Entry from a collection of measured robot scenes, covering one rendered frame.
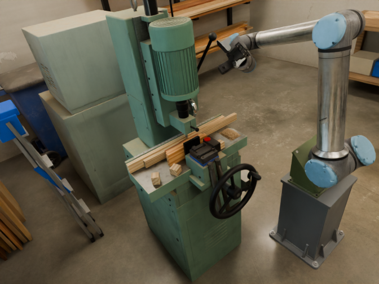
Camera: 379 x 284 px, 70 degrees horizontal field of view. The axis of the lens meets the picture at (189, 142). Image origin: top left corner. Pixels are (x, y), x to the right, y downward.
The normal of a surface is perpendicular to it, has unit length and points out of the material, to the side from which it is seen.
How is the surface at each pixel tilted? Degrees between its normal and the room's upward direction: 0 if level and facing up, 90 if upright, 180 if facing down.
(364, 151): 45
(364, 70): 90
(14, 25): 90
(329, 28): 79
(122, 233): 0
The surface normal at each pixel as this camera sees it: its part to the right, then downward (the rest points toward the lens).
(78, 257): -0.11, -0.80
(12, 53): 0.64, 0.39
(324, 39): -0.84, 0.24
